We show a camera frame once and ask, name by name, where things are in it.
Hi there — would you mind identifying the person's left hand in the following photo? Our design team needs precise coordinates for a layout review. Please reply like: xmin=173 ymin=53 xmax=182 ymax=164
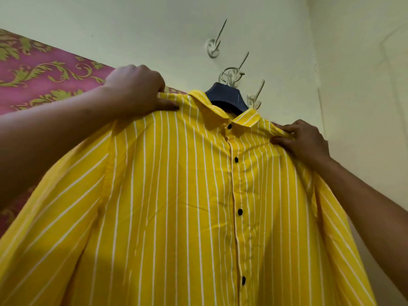
xmin=103 ymin=64 xmax=180 ymax=119

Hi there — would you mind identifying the person's right hand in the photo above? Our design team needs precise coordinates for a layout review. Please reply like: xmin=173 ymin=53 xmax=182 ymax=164
xmin=270 ymin=119 xmax=332 ymax=166

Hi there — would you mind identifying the yellow white-striped shirt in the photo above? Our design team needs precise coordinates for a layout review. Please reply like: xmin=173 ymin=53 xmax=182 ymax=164
xmin=0 ymin=90 xmax=378 ymax=306

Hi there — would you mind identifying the person's left forearm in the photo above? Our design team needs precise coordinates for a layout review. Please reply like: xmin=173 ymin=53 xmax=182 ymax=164
xmin=0 ymin=86 xmax=128 ymax=211

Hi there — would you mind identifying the person's right forearm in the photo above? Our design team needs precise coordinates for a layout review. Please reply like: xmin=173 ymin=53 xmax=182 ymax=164
xmin=311 ymin=156 xmax=408 ymax=301

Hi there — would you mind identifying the dark blue clothes hanger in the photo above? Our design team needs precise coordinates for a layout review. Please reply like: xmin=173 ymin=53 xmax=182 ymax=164
xmin=205 ymin=67 xmax=249 ymax=116

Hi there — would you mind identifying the pink floral curtain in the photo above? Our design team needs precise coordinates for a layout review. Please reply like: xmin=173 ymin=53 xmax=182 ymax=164
xmin=0 ymin=28 xmax=187 ymax=238

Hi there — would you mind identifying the metal wall hook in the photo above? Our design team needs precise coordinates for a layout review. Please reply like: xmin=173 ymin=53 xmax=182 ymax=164
xmin=247 ymin=79 xmax=266 ymax=110
xmin=207 ymin=19 xmax=228 ymax=59
xmin=227 ymin=52 xmax=250 ymax=88

